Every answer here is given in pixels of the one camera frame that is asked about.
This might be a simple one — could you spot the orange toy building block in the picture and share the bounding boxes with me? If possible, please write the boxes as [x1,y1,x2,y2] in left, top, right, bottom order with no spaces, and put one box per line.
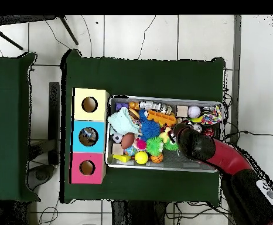
[148,110,178,127]

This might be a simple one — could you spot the blue spiky ball with eyes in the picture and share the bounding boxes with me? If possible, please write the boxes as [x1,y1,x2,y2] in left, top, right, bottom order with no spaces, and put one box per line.
[139,109,150,122]

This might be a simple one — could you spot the black panel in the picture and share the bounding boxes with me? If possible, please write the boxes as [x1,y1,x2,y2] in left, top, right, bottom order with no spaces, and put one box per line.
[48,81,61,165]

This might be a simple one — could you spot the black power cable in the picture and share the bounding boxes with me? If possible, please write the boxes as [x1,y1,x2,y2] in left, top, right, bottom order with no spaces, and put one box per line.
[224,129,273,140]

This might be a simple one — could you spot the black tripod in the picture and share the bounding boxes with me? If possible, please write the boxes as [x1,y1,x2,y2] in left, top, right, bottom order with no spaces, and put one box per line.
[0,15,79,50]

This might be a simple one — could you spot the wooden box with three holes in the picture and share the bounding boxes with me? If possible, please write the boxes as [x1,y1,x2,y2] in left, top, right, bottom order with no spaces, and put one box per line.
[69,87,110,185]

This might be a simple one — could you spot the toy hamburger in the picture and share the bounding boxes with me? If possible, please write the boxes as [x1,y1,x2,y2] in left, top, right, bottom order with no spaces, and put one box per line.
[128,108,141,120]

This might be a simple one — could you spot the shallow metal mesh bin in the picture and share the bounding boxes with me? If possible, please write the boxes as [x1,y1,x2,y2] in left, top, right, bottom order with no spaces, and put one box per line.
[104,94,224,173]

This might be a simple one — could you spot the clear bottle with blue label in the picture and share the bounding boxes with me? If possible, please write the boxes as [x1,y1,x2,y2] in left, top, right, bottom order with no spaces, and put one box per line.
[80,128,97,142]

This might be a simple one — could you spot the grey stand base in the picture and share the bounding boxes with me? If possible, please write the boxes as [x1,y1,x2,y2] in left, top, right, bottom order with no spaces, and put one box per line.
[27,163,57,191]

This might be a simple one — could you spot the silver toy robot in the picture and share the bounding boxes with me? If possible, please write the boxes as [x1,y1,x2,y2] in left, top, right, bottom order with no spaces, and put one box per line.
[138,100,172,115]

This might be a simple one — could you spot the dark green side table cloth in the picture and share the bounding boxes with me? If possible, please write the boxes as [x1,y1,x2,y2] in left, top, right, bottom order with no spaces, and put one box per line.
[0,52,40,203]

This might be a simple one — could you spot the yellow plush duck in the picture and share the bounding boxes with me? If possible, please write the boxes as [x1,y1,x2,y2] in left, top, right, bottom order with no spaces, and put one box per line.
[158,127,172,144]

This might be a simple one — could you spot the mint green cloth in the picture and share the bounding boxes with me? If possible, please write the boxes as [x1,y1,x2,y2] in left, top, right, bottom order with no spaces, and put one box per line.
[107,107,141,135]

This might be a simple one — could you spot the yellow foam ball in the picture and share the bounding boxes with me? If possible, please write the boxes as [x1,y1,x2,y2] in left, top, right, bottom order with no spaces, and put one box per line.
[134,151,149,165]

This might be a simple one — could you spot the small soccer ball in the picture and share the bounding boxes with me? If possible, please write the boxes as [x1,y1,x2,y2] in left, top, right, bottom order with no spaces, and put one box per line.
[111,132,124,144]

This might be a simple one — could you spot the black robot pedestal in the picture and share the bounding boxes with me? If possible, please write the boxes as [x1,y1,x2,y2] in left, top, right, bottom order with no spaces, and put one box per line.
[111,200,166,225]

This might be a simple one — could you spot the green spiky ball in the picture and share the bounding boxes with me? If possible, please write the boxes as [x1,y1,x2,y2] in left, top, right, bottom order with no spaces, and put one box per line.
[145,137,180,156]

